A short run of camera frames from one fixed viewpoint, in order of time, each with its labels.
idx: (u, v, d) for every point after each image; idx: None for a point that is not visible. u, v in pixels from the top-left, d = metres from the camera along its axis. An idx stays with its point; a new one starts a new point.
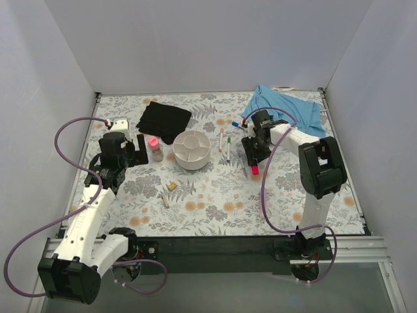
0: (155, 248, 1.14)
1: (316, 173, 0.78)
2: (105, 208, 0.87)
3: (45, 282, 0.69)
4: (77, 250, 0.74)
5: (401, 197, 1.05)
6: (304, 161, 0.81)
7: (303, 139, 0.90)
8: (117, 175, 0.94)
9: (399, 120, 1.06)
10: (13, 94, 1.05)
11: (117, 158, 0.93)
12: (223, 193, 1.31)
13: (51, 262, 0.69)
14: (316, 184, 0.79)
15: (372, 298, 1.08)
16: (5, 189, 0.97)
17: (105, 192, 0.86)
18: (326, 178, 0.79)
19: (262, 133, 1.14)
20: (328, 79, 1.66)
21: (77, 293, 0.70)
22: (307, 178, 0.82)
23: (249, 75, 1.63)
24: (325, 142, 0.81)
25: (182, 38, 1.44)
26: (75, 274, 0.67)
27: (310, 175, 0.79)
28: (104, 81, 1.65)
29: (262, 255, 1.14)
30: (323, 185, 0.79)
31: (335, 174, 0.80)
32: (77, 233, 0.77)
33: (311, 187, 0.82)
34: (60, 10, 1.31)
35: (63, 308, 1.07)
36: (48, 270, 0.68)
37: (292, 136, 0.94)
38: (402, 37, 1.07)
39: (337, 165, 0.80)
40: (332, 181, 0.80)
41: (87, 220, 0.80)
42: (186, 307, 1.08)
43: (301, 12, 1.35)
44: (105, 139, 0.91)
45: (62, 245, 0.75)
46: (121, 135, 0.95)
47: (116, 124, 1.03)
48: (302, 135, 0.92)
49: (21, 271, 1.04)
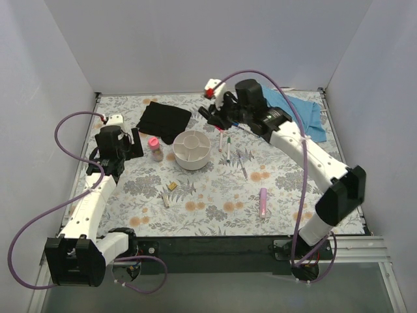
0: (155, 248, 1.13)
1: (339, 212, 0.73)
2: (107, 195, 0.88)
3: (52, 263, 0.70)
4: (83, 229, 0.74)
5: (401, 197, 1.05)
6: (327, 193, 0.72)
7: (328, 167, 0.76)
8: (118, 165, 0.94)
9: (399, 120, 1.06)
10: (14, 94, 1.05)
11: (116, 149, 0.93)
12: (223, 193, 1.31)
13: (58, 242, 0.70)
14: (335, 216, 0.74)
15: (372, 298, 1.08)
16: (6, 189, 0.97)
17: (107, 178, 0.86)
18: (346, 210, 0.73)
19: (257, 128, 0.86)
20: (328, 79, 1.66)
21: (84, 273, 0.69)
22: (326, 209, 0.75)
23: (249, 75, 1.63)
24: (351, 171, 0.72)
25: (182, 38, 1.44)
26: (82, 250, 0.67)
27: (333, 213, 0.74)
28: (104, 81, 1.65)
29: (263, 255, 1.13)
30: (341, 215, 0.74)
31: (356, 205, 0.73)
32: (83, 214, 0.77)
33: (328, 216, 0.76)
34: (60, 10, 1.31)
35: (64, 308, 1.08)
36: (55, 250, 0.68)
37: (313, 160, 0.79)
38: (402, 36, 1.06)
39: (361, 197, 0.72)
40: (350, 210, 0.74)
41: (92, 203, 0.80)
42: (186, 308, 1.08)
43: (301, 12, 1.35)
44: (102, 132, 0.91)
45: (68, 226, 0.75)
46: (118, 128, 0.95)
47: (111, 119, 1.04)
48: (325, 159, 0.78)
49: (21, 271, 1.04)
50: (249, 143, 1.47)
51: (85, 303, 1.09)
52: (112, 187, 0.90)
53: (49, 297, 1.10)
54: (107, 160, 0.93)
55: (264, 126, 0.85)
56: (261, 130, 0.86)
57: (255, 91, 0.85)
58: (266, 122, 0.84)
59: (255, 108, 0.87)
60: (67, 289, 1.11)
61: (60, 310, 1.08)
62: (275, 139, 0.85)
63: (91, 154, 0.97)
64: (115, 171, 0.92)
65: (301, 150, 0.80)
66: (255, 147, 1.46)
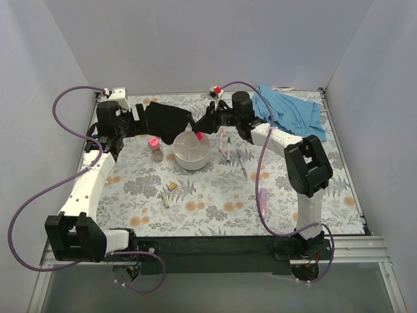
0: (155, 248, 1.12)
1: (304, 174, 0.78)
2: (106, 173, 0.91)
3: (53, 240, 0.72)
4: (83, 207, 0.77)
5: (401, 197, 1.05)
6: (292, 162, 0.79)
7: (287, 140, 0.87)
8: (116, 141, 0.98)
9: (400, 120, 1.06)
10: (13, 94, 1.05)
11: (113, 126, 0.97)
12: (223, 193, 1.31)
13: (58, 220, 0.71)
14: (305, 184, 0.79)
15: (372, 298, 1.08)
16: (6, 189, 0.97)
17: (105, 156, 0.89)
18: (314, 177, 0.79)
19: (242, 133, 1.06)
20: (328, 79, 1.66)
21: (85, 249, 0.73)
22: (296, 177, 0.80)
23: (249, 75, 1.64)
24: (308, 140, 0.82)
25: (182, 38, 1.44)
26: (85, 228, 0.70)
27: (299, 177, 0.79)
28: (105, 81, 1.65)
29: (262, 255, 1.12)
30: (311, 183, 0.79)
31: (322, 171, 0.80)
32: (81, 192, 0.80)
33: (300, 185, 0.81)
34: (60, 11, 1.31)
35: (63, 308, 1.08)
36: (57, 227, 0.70)
37: (274, 138, 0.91)
38: (402, 37, 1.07)
39: (323, 163, 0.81)
40: (320, 178, 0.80)
41: (91, 180, 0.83)
42: (186, 308, 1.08)
43: (301, 12, 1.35)
44: (99, 109, 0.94)
45: (68, 204, 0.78)
46: (116, 104, 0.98)
47: (114, 93, 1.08)
48: (285, 135, 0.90)
49: (20, 272, 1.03)
50: (249, 143, 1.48)
51: (84, 303, 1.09)
52: (111, 165, 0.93)
53: (50, 297, 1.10)
54: (105, 137, 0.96)
55: (248, 132, 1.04)
56: (245, 135, 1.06)
57: (247, 105, 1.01)
58: (249, 130, 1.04)
59: (245, 118, 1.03)
60: (67, 289, 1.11)
61: (60, 310, 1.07)
62: (256, 138, 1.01)
63: (88, 131, 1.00)
64: (113, 147, 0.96)
65: (266, 135, 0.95)
66: (255, 147, 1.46)
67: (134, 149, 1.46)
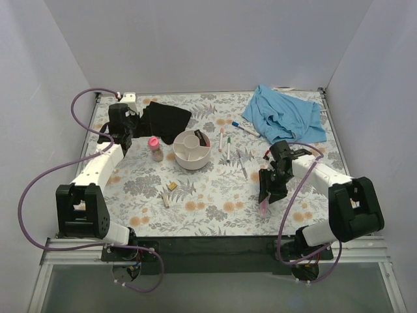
0: (155, 248, 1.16)
1: (348, 220, 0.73)
2: (116, 161, 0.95)
3: (60, 210, 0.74)
4: (92, 179, 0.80)
5: (401, 198, 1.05)
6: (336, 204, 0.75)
7: (333, 178, 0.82)
8: (126, 139, 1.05)
9: (400, 120, 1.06)
10: (13, 94, 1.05)
11: (123, 124, 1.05)
12: (223, 193, 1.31)
13: (68, 188, 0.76)
14: (349, 233, 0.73)
15: (372, 299, 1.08)
16: (5, 189, 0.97)
17: (116, 147, 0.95)
18: (359, 227, 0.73)
19: (283, 163, 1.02)
20: (328, 79, 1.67)
21: (90, 219, 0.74)
22: (337, 222, 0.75)
23: (249, 75, 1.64)
24: (359, 183, 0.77)
25: (182, 38, 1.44)
26: (91, 195, 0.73)
27: (341, 221, 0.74)
28: (105, 81, 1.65)
29: (262, 255, 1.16)
30: (356, 233, 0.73)
31: (371, 221, 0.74)
32: (92, 169, 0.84)
33: (341, 231, 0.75)
34: (60, 11, 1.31)
35: (64, 308, 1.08)
36: (66, 195, 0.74)
37: (318, 172, 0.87)
38: (403, 38, 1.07)
39: (373, 214, 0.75)
40: (367, 229, 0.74)
41: (101, 161, 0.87)
42: (186, 307, 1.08)
43: (301, 12, 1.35)
44: (111, 107, 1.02)
45: (78, 177, 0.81)
46: (126, 105, 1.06)
47: (125, 96, 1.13)
48: (331, 172, 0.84)
49: (19, 272, 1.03)
50: (249, 143, 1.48)
51: (85, 303, 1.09)
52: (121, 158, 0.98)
53: (50, 297, 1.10)
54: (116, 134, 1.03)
55: (288, 159, 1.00)
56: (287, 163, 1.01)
57: (282, 143, 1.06)
58: (288, 156, 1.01)
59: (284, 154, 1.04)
60: (67, 290, 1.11)
61: (60, 310, 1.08)
62: (297, 169, 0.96)
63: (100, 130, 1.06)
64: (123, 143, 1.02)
65: (309, 167, 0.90)
66: (256, 147, 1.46)
67: (134, 149, 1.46)
